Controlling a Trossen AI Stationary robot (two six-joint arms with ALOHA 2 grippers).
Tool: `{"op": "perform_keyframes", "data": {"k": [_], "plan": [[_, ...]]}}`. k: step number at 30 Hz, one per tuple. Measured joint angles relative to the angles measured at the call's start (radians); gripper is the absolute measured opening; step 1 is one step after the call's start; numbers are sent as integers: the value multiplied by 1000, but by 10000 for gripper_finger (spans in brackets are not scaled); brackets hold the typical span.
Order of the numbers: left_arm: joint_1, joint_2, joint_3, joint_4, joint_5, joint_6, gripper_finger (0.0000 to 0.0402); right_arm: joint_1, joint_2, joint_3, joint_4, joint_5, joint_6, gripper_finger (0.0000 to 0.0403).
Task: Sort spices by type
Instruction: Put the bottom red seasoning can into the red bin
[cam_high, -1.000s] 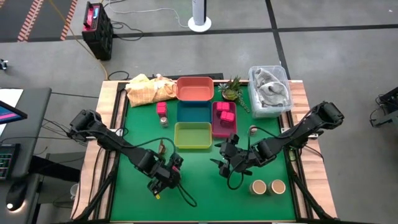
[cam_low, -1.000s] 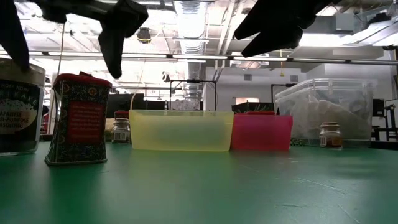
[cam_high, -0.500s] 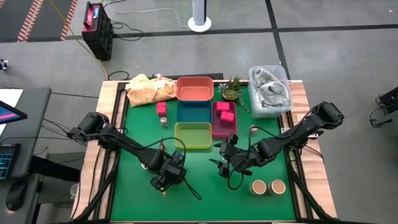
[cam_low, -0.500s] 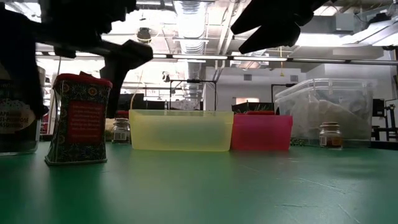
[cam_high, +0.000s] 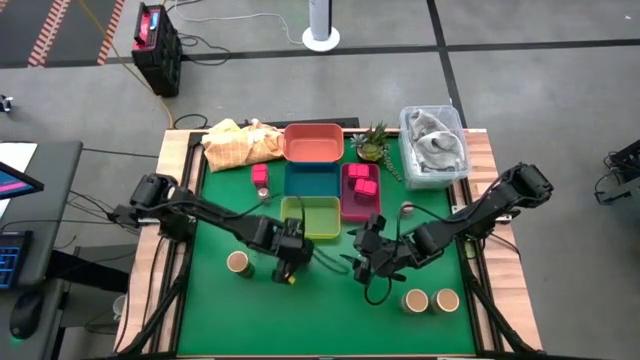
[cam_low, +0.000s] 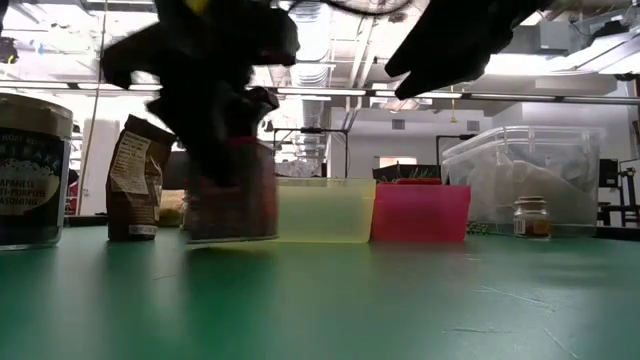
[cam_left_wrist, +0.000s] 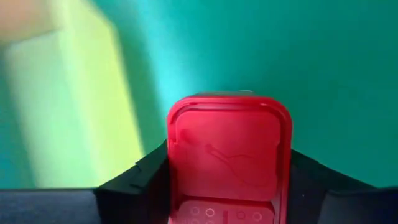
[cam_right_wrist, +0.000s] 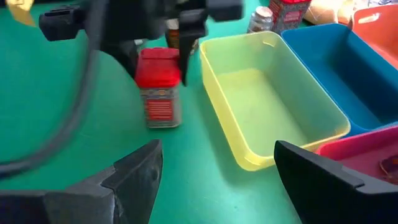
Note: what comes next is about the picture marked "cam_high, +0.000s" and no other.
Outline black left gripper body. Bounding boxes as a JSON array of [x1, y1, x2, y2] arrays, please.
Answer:
[[272, 232, 315, 271]]

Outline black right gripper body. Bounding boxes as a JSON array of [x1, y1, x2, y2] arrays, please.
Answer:
[[372, 237, 421, 279]]

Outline pink blocks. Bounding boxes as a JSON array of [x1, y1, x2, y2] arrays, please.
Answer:
[[353, 178, 379, 197]]

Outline tan-lid cylindrical spice jar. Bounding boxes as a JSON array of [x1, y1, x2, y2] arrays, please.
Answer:
[[226, 250, 255, 279], [401, 288, 430, 315], [431, 287, 461, 315]]

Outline magenta plastic bin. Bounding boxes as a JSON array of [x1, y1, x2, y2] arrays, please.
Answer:
[[340, 162, 382, 223]]

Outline yellow-green plastic bin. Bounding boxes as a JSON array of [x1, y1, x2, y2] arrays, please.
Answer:
[[279, 195, 343, 240]]

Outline blue plastic bin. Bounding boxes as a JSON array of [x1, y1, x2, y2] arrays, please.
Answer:
[[283, 162, 342, 198]]

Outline potted artificial succulent plant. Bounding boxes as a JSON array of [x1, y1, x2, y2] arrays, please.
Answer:
[[349, 121, 404, 182]]

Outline orange plastic bin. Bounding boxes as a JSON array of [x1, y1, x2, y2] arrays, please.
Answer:
[[282, 123, 345, 164]]

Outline grey cloth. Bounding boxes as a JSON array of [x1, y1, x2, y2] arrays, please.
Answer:
[[407, 109, 466, 172]]

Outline yellow checked cloth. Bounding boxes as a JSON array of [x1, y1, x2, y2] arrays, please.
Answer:
[[201, 118, 285, 174]]

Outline clear plastic storage box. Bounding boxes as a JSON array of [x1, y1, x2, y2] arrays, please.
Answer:
[[398, 104, 472, 191]]

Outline white tower fan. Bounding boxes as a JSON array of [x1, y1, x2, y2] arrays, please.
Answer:
[[301, 0, 342, 53]]

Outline black computer case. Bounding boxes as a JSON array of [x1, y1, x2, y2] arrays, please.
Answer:
[[131, 2, 183, 98]]

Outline grey office desk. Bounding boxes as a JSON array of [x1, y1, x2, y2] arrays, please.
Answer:
[[0, 140, 84, 360]]

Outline black equipment stand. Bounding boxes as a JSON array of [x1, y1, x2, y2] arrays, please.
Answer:
[[594, 139, 640, 204]]

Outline black computer mouse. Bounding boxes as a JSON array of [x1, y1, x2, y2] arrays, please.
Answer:
[[9, 291, 45, 340]]

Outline black keyboard blue backlight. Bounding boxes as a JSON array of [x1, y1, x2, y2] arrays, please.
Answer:
[[0, 230, 34, 290]]

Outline computer monitor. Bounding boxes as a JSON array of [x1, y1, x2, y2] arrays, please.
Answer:
[[0, 160, 45, 201]]

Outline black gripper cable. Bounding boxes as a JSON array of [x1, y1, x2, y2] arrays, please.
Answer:
[[363, 277, 394, 306]]

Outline black floor cable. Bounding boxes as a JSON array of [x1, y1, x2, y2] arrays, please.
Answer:
[[172, 113, 210, 130], [177, 32, 232, 66]]

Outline yellow floor cable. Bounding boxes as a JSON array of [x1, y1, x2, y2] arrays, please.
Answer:
[[79, 0, 174, 129]]

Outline white floor cable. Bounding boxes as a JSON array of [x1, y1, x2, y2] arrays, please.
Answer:
[[172, 0, 306, 46]]

